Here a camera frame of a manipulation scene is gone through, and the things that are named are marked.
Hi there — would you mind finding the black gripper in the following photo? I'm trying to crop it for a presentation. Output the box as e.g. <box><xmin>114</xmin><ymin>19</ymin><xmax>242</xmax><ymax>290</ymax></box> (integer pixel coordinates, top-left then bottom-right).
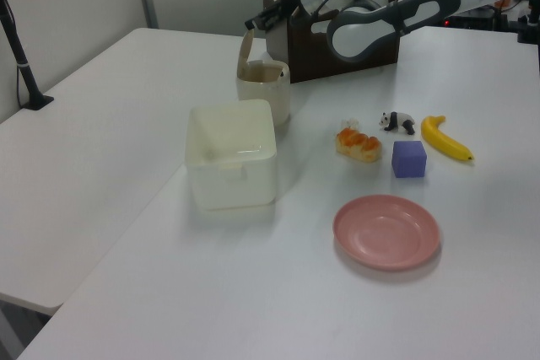
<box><xmin>245</xmin><ymin>0</ymin><xmax>305</xmax><ymax>32</ymax></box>

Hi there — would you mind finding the cream trash can with lid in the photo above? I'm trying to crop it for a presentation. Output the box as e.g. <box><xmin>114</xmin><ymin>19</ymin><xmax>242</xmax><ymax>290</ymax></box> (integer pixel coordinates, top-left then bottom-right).
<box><xmin>235</xmin><ymin>29</ymin><xmax>292</xmax><ymax>127</ymax></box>

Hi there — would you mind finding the dark brown wooden drawer box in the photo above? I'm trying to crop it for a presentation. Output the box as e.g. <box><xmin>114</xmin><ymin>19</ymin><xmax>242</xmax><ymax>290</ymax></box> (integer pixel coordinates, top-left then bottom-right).
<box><xmin>262</xmin><ymin>0</ymin><xmax>402</xmax><ymax>84</ymax></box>

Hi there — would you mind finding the toy bread with orange topping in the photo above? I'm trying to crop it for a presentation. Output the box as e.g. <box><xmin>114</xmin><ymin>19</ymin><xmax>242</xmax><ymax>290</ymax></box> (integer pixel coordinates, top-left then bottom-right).
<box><xmin>335</xmin><ymin>126</ymin><xmax>383</xmax><ymax>164</ymax></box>

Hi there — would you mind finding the white square plastic container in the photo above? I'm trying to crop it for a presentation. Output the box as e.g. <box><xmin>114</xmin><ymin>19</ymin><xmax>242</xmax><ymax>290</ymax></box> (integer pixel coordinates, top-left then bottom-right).
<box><xmin>185</xmin><ymin>99</ymin><xmax>278</xmax><ymax>212</ymax></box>

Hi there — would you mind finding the panda figurine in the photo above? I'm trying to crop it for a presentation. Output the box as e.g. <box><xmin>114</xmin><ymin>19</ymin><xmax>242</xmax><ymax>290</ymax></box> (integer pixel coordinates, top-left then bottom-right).
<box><xmin>378</xmin><ymin>110</ymin><xmax>417</xmax><ymax>136</ymax></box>

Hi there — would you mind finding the purple cube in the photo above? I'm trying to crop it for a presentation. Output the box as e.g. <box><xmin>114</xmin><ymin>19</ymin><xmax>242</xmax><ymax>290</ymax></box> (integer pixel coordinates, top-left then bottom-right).
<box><xmin>391</xmin><ymin>140</ymin><xmax>428</xmax><ymax>179</ymax></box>

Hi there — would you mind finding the black device with red light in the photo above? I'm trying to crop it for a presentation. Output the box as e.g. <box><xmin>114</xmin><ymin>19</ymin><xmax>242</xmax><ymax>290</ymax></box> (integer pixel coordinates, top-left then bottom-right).
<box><xmin>442</xmin><ymin>6</ymin><xmax>510</xmax><ymax>31</ymax></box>

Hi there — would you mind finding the yellow banana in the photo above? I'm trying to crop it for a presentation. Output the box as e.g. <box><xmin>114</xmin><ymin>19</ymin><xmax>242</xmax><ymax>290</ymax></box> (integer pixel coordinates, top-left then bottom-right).
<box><xmin>421</xmin><ymin>115</ymin><xmax>475</xmax><ymax>163</ymax></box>

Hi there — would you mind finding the pink plate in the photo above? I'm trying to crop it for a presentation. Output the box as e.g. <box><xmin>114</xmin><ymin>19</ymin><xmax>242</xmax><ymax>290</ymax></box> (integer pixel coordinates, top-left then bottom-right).
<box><xmin>332</xmin><ymin>194</ymin><xmax>442</xmax><ymax>271</ymax></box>

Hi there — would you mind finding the black camera stand pole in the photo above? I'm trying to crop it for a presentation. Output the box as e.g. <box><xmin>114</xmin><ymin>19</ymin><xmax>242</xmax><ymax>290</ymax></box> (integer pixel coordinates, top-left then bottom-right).
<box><xmin>0</xmin><ymin>0</ymin><xmax>55</xmax><ymax>112</ymax></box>

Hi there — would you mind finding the black clamp mount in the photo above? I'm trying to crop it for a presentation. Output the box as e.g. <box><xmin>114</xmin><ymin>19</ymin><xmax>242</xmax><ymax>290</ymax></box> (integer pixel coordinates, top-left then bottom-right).
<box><xmin>515</xmin><ymin>0</ymin><xmax>540</xmax><ymax>46</ymax></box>

